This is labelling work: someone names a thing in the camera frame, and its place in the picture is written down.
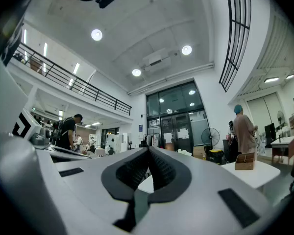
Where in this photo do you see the person's black shirt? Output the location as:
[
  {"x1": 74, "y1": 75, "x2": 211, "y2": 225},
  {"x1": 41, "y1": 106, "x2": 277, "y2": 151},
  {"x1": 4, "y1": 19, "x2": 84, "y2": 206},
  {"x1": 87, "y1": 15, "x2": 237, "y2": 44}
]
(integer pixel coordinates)
[{"x1": 0, "y1": 0, "x2": 34, "y2": 67}]

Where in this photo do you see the yellow and black box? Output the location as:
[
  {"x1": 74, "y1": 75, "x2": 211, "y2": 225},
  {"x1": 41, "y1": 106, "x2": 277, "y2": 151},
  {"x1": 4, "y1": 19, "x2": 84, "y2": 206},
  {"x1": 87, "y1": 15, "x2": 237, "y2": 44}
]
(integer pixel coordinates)
[{"x1": 209, "y1": 148, "x2": 225, "y2": 166}]

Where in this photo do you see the white desk with wooden legs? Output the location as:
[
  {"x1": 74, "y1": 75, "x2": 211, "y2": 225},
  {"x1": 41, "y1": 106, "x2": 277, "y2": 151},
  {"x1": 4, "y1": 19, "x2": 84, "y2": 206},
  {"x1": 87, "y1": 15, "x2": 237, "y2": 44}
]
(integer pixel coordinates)
[{"x1": 270, "y1": 135, "x2": 294, "y2": 165}]

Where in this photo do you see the cardboard box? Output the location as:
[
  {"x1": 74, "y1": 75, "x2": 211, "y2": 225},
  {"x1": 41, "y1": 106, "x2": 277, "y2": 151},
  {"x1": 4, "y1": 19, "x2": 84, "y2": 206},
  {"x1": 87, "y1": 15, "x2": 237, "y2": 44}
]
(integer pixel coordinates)
[{"x1": 192, "y1": 145, "x2": 206, "y2": 160}]

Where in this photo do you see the ceiling air conditioner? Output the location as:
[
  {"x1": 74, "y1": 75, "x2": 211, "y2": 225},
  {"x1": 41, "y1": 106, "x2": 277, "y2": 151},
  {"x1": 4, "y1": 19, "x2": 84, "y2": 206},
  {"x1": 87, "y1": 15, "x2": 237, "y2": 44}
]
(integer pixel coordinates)
[{"x1": 142, "y1": 48, "x2": 172, "y2": 72}]

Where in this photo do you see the black cabinet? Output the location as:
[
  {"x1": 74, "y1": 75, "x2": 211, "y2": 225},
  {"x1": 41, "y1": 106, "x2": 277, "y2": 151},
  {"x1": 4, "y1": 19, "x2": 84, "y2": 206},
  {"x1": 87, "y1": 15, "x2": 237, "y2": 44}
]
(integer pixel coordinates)
[{"x1": 264, "y1": 122, "x2": 277, "y2": 148}]

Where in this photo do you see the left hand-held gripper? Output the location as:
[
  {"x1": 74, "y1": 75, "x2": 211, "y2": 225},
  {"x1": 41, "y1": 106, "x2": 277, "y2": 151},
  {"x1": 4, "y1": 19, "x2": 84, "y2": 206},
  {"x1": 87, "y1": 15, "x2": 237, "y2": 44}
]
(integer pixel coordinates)
[{"x1": 11, "y1": 108, "x2": 92, "y2": 161}]

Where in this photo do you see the glass entrance door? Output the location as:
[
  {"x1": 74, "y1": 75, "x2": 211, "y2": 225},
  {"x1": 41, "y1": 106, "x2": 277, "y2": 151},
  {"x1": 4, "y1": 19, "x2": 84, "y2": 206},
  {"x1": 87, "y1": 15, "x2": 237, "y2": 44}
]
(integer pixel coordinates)
[{"x1": 146, "y1": 80, "x2": 213, "y2": 154}]

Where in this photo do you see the black floor fan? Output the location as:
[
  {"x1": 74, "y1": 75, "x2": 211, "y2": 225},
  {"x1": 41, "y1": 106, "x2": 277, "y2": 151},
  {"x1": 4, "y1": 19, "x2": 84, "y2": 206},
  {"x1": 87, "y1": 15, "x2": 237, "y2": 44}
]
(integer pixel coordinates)
[{"x1": 200, "y1": 127, "x2": 221, "y2": 160}]

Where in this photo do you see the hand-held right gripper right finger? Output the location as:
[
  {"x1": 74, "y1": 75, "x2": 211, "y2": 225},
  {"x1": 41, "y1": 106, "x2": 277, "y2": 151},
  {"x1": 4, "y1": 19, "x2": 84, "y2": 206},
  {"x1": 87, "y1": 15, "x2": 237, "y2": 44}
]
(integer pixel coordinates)
[{"x1": 134, "y1": 146, "x2": 282, "y2": 235}]

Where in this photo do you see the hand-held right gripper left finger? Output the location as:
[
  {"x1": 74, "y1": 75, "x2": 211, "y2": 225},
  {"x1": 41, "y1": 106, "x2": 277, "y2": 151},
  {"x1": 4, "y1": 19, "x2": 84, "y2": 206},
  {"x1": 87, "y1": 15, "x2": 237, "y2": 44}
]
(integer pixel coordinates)
[{"x1": 54, "y1": 146, "x2": 149, "y2": 235}]

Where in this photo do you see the tall standing fan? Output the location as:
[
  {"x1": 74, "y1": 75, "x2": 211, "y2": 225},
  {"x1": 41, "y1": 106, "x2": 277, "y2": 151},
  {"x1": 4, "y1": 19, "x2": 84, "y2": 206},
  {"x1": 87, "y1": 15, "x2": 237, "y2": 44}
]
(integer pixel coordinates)
[{"x1": 276, "y1": 110, "x2": 286, "y2": 143}]

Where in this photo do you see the wooden organizer box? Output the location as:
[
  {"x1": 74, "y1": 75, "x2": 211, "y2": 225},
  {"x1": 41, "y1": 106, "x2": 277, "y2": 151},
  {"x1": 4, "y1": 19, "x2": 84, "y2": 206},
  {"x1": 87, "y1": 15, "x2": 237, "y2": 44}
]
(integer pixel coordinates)
[{"x1": 234, "y1": 152, "x2": 256, "y2": 171}]

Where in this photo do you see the black balcony railing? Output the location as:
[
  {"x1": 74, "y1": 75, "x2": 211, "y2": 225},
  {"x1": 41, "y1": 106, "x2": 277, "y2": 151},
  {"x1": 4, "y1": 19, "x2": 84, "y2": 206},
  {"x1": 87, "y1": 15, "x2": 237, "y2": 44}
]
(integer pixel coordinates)
[
  {"x1": 13, "y1": 42, "x2": 133, "y2": 117},
  {"x1": 219, "y1": 0, "x2": 252, "y2": 93}
]

